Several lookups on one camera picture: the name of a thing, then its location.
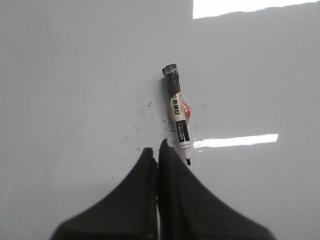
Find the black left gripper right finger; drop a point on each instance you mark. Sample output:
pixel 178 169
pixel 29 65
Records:
pixel 189 211

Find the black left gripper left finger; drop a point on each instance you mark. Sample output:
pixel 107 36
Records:
pixel 129 212

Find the black white whiteboard marker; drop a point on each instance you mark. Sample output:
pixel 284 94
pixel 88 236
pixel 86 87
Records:
pixel 178 109

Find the white glossy whiteboard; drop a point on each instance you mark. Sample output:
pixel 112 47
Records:
pixel 82 94

